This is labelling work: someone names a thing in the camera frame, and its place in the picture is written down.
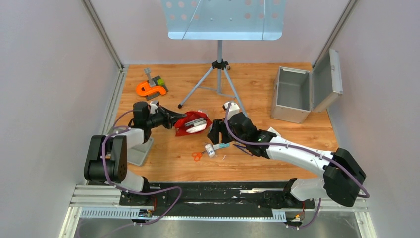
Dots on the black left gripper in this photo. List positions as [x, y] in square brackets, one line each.
[169, 116]

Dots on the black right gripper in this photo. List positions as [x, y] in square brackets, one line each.
[219, 126]

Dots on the red first aid pouch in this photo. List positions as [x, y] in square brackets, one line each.
[180, 129]

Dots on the white gauze pad bag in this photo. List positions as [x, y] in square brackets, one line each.
[196, 128]

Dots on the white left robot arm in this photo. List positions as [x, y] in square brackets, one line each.
[107, 155]

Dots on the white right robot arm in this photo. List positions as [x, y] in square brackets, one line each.
[339, 176]

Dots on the blue white sachet lower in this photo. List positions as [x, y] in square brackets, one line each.
[220, 145]

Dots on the white bandage roll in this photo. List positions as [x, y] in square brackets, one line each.
[210, 150]

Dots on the blue plastic tweezers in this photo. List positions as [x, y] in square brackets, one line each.
[243, 149]

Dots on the orange grey toy fixture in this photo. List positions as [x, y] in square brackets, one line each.
[152, 87]

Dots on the white pads zip bag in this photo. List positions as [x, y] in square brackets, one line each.
[272, 130]

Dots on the grey plastic tray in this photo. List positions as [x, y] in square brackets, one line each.
[138, 154]

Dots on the grey metal case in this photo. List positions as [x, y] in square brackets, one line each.
[297, 92]

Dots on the blue music stand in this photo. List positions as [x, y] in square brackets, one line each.
[223, 20]

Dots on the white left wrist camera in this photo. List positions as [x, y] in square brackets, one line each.
[154, 105]

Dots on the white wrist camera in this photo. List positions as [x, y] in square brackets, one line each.
[154, 105]
[231, 108]

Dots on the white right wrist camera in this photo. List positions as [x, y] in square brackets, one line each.
[231, 108]

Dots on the orange handled scissors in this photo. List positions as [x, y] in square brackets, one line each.
[197, 155]

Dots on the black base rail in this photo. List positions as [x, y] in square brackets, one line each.
[217, 199]

